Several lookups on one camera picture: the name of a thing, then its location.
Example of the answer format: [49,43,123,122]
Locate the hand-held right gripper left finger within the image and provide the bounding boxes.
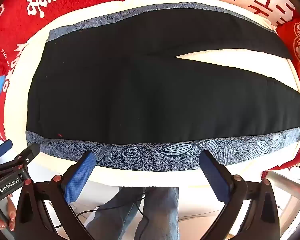
[15,151,97,240]

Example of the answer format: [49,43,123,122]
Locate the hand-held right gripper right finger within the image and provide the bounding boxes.
[198,150,280,240]

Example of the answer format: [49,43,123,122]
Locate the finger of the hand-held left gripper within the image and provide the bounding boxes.
[0,142,40,173]
[0,139,13,170]

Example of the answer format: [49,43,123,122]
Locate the black pants floral side stripes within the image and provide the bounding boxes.
[26,2,300,172]

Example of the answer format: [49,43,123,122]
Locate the person's left hand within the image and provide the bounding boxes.
[0,196,16,232]

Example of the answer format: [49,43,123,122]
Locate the person's right leg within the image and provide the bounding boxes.
[142,187,180,240]

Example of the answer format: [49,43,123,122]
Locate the cream mat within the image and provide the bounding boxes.
[4,0,300,188]

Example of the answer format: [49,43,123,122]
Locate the red printed blanket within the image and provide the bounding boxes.
[0,0,300,178]

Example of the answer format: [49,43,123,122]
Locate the black cable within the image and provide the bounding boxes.
[55,191,150,240]

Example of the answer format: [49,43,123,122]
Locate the metal frame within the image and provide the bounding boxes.
[262,169,300,230]

